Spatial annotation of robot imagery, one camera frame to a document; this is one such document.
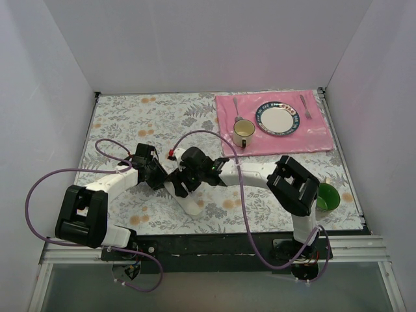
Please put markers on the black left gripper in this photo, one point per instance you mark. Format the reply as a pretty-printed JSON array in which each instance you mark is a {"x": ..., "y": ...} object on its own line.
[{"x": 155, "y": 177}]

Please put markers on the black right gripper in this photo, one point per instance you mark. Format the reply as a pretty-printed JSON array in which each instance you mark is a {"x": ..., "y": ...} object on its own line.
[{"x": 181, "y": 183}]

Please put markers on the white cloth napkin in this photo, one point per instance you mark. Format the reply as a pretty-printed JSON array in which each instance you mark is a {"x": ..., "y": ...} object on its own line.
[{"x": 189, "y": 206}]

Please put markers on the silver spoon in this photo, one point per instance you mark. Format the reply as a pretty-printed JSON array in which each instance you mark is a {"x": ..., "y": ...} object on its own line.
[{"x": 238, "y": 116}]

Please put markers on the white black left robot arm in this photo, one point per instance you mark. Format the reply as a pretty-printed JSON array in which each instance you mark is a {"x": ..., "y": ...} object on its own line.
[{"x": 83, "y": 215}]

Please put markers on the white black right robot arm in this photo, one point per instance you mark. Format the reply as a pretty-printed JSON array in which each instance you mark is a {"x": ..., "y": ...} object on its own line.
[{"x": 294, "y": 187}]

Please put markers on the green inside floral mug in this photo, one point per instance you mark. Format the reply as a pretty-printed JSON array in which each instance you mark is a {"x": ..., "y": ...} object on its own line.
[{"x": 328, "y": 197}]

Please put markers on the floral patterned table mat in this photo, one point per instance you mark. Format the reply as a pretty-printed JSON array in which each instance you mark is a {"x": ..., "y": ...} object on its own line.
[{"x": 163, "y": 120}]

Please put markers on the cream enamel mug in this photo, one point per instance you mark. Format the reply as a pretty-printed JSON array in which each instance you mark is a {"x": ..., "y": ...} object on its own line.
[{"x": 243, "y": 132}]

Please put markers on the white plate blue rim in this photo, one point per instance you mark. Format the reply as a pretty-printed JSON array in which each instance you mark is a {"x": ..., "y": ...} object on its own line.
[{"x": 277, "y": 118}]

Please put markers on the pink placemat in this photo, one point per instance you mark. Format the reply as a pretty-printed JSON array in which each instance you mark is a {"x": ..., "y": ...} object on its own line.
[{"x": 312, "y": 135}]

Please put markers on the silver fork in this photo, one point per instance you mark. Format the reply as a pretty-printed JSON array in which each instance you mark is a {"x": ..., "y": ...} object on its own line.
[{"x": 307, "y": 112}]

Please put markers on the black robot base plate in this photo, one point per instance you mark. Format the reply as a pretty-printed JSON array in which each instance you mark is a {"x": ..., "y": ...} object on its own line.
[{"x": 217, "y": 252}]

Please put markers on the aluminium frame rail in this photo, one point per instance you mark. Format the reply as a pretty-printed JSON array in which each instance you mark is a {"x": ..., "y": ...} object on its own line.
[{"x": 361, "y": 248}]

